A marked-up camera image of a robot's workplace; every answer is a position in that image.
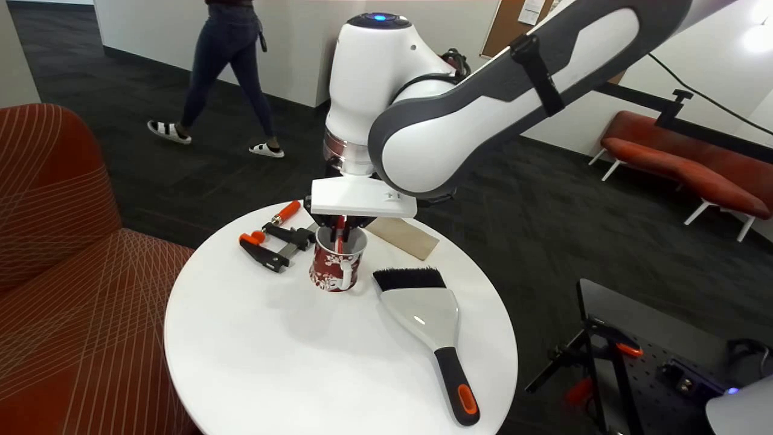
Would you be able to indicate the black tripod with orange knobs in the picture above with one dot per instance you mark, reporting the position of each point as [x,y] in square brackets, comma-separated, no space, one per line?
[601,353]

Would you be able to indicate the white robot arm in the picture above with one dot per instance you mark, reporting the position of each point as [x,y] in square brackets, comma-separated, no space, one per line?
[485,104]

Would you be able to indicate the cork pin board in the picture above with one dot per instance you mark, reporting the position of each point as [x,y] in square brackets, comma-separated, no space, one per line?
[504,25]

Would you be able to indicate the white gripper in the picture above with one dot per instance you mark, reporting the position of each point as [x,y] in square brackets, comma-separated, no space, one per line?
[364,198]

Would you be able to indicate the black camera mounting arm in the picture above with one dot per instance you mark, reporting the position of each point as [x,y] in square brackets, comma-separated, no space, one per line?
[648,97]

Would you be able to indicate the black platform table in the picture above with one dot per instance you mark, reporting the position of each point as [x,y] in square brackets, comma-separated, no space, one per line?
[667,321]

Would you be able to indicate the orange striped sofa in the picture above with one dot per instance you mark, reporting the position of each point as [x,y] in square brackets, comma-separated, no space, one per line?
[64,306]

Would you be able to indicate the long red bench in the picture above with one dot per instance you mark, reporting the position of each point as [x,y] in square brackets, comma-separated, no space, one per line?
[691,164]

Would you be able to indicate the beige rectangular card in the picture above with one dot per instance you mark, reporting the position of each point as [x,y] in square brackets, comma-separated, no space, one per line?
[404,238]

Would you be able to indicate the person in dark jeans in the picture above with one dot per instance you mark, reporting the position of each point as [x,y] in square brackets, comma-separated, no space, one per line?
[230,49]

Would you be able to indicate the white paper sheet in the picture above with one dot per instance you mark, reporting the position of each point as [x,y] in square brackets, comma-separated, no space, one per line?
[532,10]

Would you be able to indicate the orange black bar clamp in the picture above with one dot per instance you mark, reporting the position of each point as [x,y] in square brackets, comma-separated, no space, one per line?
[295,238]

